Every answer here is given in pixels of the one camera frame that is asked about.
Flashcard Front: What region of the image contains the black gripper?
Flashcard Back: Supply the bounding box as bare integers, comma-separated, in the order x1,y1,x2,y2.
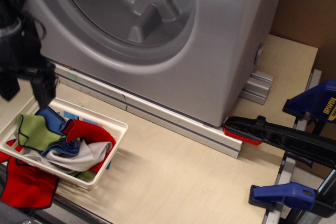
1,22,58,109

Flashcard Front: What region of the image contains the green cloth with black trim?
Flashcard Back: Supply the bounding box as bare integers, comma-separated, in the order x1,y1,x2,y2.
16,114,66,151

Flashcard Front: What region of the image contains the grey toy washing machine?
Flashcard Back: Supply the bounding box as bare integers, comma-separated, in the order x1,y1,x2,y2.
26,0,279,126

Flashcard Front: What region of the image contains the blue cloth with black trim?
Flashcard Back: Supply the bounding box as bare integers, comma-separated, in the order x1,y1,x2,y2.
35,107,80,156

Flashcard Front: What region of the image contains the red cloth in basket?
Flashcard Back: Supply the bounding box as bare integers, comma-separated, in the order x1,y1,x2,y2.
61,119,116,161

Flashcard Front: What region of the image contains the white plastic basket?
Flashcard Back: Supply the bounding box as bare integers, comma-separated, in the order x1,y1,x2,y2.
1,98,128,190

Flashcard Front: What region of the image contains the grey white cloth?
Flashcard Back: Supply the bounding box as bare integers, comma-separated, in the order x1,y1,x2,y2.
25,142,113,174

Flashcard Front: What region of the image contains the red cloth under basket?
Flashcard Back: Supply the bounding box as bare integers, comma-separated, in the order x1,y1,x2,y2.
1,152,59,210

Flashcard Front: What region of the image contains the green cloth at basket bottom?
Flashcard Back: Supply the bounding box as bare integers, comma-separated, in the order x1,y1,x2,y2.
70,170,97,183

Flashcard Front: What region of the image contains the short aluminium extrusion piece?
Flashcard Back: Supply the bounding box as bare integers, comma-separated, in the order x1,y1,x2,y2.
239,70,274,105

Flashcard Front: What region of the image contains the brown cardboard box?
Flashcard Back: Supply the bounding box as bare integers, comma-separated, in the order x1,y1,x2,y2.
271,0,335,80

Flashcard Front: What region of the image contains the black red bar clamp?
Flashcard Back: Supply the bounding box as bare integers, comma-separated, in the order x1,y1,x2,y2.
223,116,335,169

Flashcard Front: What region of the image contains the blue clamp lower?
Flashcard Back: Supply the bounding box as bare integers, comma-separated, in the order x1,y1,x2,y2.
248,182,316,211

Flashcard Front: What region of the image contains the blue Irwin clamp upper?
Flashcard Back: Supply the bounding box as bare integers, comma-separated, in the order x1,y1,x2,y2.
282,80,335,124

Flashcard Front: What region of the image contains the long aluminium extrusion rail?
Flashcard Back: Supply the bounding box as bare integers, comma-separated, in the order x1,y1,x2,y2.
55,64,243,158

